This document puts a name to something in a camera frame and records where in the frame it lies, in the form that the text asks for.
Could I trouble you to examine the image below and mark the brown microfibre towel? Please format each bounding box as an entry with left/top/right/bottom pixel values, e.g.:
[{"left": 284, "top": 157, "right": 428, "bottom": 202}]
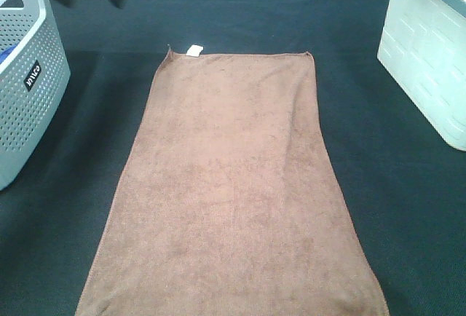
[{"left": 76, "top": 51, "right": 389, "bottom": 315}]

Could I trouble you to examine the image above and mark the grey perforated laundry basket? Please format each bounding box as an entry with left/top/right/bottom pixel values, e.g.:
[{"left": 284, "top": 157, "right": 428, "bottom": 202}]
[{"left": 1, "top": 0, "right": 71, "bottom": 189}]

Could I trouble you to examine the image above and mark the blue cloth in basket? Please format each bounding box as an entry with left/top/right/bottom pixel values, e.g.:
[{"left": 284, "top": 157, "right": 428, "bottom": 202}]
[{"left": 0, "top": 44, "right": 17, "bottom": 63}]

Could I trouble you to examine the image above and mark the white plastic storage box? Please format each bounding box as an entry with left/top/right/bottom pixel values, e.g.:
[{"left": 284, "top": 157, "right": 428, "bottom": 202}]
[{"left": 377, "top": 0, "right": 465, "bottom": 151}]

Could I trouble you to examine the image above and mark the black fabric table cover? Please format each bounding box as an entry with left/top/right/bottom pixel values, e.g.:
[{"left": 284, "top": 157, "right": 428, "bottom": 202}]
[{"left": 1, "top": 0, "right": 465, "bottom": 315}]

